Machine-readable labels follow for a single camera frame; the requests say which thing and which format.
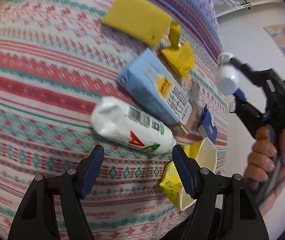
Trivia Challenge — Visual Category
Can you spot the small blue white box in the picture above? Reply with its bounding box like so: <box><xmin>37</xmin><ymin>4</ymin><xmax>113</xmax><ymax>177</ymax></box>
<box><xmin>198</xmin><ymin>104</ymin><xmax>218</xmax><ymax>144</ymax></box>

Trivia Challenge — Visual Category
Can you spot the small white bottle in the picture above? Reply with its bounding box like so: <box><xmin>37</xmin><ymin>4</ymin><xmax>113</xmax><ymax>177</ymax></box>
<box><xmin>216</xmin><ymin>51</ymin><xmax>239</xmax><ymax>95</ymax></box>

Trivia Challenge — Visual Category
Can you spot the yellow sponge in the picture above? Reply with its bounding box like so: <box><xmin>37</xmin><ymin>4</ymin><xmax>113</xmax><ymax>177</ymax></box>
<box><xmin>103</xmin><ymin>0</ymin><xmax>172</xmax><ymax>47</ymax></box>

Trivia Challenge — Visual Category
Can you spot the white yogurt bottle red logo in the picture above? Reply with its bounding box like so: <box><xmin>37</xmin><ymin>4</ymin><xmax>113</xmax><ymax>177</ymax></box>
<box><xmin>91</xmin><ymin>97</ymin><xmax>177</xmax><ymax>155</ymax></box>

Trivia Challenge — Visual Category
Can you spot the yellow paper cup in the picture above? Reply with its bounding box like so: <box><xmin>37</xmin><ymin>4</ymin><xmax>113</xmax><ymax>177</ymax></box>
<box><xmin>183</xmin><ymin>138</ymin><xmax>217</xmax><ymax>173</ymax></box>

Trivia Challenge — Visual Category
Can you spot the person's right hand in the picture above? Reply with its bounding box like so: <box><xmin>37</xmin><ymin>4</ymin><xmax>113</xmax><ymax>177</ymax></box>
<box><xmin>243</xmin><ymin>127</ymin><xmax>285</xmax><ymax>216</ymax></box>

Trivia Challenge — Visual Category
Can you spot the light blue milk carton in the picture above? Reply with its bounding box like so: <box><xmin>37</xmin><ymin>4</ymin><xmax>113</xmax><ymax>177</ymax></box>
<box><xmin>117</xmin><ymin>49</ymin><xmax>197</xmax><ymax>134</ymax></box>

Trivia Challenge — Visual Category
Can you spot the patterned knit bed blanket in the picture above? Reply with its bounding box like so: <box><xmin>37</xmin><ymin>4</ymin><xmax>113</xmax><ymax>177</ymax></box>
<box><xmin>0</xmin><ymin>0</ymin><xmax>228</xmax><ymax>239</ymax></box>

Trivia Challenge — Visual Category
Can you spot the yellow torn snack wrapper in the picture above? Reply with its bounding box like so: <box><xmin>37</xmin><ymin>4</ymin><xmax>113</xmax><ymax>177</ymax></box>
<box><xmin>161</xmin><ymin>22</ymin><xmax>195</xmax><ymax>80</ymax></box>

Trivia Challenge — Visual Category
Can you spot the yellow crushed juice carton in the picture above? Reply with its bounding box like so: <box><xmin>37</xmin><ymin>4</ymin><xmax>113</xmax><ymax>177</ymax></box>
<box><xmin>159</xmin><ymin>161</ymin><xmax>196</xmax><ymax>211</ymax></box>

